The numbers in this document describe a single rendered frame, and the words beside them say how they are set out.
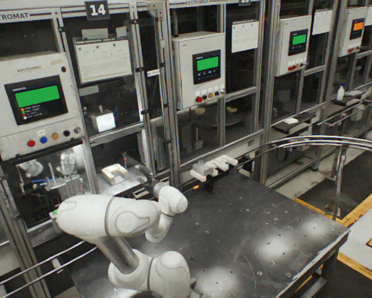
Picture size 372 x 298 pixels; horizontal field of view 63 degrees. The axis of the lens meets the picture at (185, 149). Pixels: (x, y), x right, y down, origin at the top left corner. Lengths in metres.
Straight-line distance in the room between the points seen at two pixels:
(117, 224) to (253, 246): 1.15
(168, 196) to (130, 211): 0.59
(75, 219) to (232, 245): 1.14
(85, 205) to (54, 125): 0.77
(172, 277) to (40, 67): 1.17
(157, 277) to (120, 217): 0.62
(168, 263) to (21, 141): 0.94
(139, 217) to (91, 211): 0.16
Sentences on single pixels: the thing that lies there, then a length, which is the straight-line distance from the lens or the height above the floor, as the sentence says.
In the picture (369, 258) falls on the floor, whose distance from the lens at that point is 3.11.
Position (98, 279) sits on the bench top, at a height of 0.68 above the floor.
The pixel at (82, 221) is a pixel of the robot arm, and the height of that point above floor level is 1.43.
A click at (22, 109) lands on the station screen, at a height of 1.61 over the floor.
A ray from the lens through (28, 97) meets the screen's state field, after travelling 1.64.
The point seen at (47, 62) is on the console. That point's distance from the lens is 1.66.
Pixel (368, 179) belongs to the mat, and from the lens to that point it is 4.15.
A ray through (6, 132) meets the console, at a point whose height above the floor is 1.51.
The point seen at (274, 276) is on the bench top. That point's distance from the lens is 1.82.
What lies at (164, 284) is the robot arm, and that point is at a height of 0.87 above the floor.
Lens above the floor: 2.05
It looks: 27 degrees down
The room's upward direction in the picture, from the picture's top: 3 degrees counter-clockwise
